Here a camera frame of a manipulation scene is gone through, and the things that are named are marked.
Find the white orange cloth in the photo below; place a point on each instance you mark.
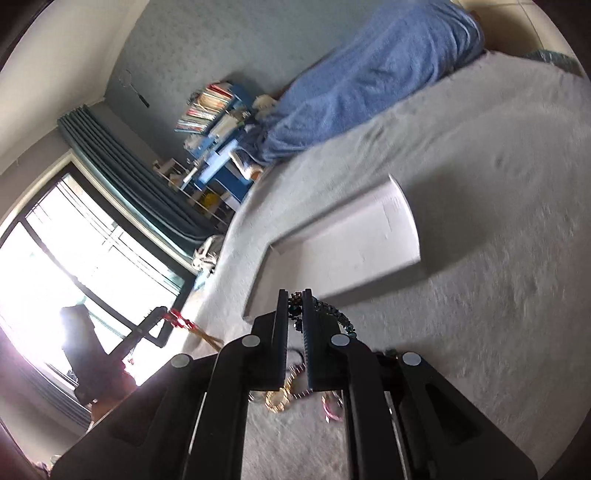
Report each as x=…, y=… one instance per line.
x=244, y=166

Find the teal cloth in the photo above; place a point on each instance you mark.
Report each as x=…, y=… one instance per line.
x=554, y=60

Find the blue desk with shelf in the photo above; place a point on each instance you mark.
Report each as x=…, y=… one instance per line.
x=224, y=180

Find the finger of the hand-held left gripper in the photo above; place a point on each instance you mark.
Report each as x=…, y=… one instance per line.
x=154, y=323

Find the gold round hair clip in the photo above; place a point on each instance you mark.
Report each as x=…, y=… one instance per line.
x=278, y=400

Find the grey bed cover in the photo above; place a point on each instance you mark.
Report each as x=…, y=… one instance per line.
x=485, y=184

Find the white plush toy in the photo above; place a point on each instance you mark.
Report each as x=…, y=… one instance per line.
x=264, y=104

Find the row of books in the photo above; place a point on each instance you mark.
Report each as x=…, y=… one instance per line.
x=205, y=108

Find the yellow bag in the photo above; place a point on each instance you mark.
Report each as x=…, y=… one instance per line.
x=210, y=201

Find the teal curtain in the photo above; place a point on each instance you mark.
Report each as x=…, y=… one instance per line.
x=138, y=180

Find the white shallow box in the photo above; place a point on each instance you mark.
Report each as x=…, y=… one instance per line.
x=360, y=249

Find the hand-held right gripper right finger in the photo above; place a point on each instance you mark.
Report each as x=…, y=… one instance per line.
x=307, y=341

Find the badminton racket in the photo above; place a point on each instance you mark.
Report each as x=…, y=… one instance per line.
x=134, y=90

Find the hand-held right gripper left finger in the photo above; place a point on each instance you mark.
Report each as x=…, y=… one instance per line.
x=283, y=337

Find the glass window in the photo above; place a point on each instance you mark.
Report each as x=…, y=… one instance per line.
x=55, y=267

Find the blue pillow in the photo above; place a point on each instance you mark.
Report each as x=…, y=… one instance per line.
x=369, y=69

